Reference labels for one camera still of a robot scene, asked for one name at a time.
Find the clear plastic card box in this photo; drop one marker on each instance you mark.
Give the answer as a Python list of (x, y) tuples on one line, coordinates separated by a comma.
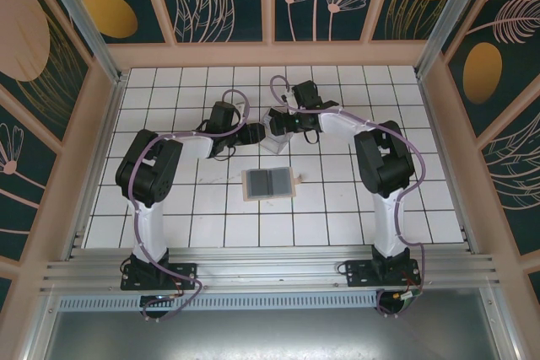
[(276, 145)]

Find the tan card holder grey pockets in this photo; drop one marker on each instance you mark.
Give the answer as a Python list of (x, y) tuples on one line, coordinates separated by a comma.
[(270, 183)]

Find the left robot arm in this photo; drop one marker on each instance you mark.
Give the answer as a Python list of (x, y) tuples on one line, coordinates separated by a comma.
[(147, 174)]

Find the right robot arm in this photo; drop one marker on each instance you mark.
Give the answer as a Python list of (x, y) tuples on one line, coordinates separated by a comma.
[(388, 166)]

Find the green circuit board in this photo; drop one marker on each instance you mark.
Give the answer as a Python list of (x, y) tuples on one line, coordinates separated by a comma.
[(406, 296)]

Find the grey metal sheet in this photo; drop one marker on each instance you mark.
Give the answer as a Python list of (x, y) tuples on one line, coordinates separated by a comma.
[(270, 334)]

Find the aluminium side rail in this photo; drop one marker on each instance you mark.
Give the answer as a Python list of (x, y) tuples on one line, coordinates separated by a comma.
[(447, 166), (96, 166)]

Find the aluminium frame beam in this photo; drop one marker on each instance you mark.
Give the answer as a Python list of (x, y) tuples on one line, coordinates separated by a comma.
[(270, 269)]

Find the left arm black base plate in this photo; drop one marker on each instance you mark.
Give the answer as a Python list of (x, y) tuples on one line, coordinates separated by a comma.
[(185, 271)]

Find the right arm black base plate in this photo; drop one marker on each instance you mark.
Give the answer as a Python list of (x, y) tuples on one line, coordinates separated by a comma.
[(358, 273)]

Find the aluminium corner post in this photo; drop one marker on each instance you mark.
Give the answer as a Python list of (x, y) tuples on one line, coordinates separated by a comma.
[(455, 18), (82, 18)]

